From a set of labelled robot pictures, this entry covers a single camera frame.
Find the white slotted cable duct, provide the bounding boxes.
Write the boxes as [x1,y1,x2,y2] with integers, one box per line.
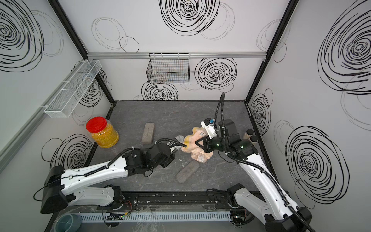
[77,211,231,223]

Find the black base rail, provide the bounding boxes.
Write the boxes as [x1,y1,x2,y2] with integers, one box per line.
[57,190,293,210]

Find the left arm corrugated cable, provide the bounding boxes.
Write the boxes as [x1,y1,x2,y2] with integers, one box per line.
[83,137,187,178]

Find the teal tape roll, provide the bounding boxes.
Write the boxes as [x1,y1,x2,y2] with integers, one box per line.
[54,214,82,232]

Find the white mesh shelf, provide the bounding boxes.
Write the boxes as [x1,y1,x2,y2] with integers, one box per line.
[44,60,101,118]

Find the brown spice bottle near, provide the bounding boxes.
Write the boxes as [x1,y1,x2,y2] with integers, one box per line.
[249,135,258,146]

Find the black wire basket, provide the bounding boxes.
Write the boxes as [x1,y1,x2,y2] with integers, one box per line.
[146,53,190,84]

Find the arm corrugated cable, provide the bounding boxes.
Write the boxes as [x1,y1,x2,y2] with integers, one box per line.
[214,92,317,232]
[83,137,187,178]

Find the red lid yellow jar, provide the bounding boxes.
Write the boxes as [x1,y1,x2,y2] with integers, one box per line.
[86,117,119,148]

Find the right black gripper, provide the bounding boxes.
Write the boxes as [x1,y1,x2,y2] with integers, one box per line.
[195,133,229,153]

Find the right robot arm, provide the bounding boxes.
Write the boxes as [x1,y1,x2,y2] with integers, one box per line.
[194,119,314,232]

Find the brown spice bottle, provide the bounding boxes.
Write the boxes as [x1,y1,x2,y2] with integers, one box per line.
[249,135,258,146]
[243,129,254,140]

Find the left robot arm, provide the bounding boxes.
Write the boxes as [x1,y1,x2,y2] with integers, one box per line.
[40,142,175,214]

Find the grey oval eyeglass case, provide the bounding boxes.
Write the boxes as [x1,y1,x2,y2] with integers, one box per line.
[176,160,200,184]

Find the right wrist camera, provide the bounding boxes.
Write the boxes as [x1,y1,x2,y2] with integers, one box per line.
[201,118,217,139]

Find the brown spice bottle far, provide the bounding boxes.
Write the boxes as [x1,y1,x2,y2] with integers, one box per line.
[243,129,254,140]

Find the grey rectangular eyeglass case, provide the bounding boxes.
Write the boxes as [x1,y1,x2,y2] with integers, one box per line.
[142,122,155,145]

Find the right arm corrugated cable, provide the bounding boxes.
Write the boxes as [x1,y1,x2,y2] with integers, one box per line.
[214,92,317,232]

